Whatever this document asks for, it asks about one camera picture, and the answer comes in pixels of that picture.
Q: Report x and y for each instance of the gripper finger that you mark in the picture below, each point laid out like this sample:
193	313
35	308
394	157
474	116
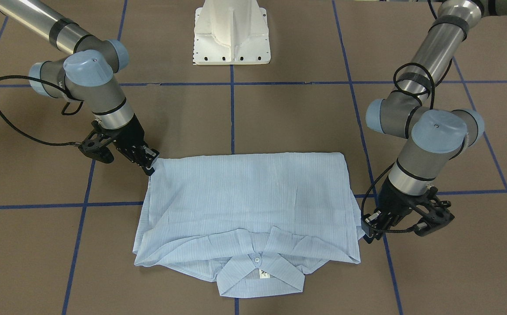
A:
150	154
369	221
370	234
148	167

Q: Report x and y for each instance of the light blue button shirt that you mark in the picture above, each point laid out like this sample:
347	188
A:
254	224

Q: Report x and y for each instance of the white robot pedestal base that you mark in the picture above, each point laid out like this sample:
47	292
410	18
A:
231	32

